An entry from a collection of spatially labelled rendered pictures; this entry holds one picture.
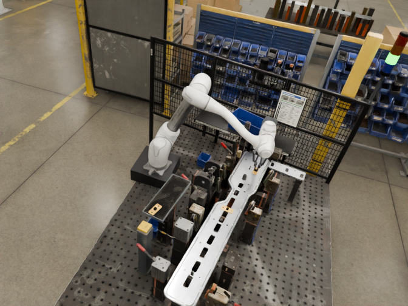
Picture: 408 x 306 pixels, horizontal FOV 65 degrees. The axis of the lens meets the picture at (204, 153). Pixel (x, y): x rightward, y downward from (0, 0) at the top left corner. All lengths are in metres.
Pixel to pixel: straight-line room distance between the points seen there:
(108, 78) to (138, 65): 0.56
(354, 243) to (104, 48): 3.82
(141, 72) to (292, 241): 3.02
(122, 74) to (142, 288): 3.21
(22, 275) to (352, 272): 2.94
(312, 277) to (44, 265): 2.18
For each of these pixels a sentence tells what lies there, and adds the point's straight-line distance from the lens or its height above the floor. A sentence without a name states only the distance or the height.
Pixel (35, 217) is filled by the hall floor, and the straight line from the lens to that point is 3.56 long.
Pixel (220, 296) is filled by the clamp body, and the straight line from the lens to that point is 1.81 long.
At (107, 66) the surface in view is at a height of 0.54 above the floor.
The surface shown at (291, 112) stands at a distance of 2.81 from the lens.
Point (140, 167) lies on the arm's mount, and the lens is 2.70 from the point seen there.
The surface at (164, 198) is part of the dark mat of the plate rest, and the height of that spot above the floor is 1.16.
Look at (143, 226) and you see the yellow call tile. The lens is 1.88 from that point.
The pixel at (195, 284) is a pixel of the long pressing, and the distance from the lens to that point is 1.89.
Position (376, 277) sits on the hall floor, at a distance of 3.67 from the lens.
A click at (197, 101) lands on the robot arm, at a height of 1.54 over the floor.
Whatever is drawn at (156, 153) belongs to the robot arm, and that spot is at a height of 1.01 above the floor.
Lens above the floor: 2.67
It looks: 40 degrees down
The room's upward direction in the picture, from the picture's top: 9 degrees clockwise
